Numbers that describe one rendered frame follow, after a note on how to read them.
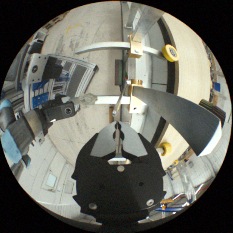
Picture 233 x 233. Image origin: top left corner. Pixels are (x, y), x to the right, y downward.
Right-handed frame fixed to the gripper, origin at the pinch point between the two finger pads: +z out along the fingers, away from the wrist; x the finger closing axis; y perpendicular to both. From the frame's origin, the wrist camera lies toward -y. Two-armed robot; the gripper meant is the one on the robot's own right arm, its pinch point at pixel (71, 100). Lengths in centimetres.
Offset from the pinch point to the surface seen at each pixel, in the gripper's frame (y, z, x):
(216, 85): -572, 45, -174
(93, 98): -13.7, -4.6, -1.2
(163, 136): -49, -7, 17
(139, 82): -30.2, -4.4, -7.4
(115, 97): -21.8, -3.4, -1.2
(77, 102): -5.7, -3.4, 0.4
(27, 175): 230, -104, 148
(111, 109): -16, 75, 33
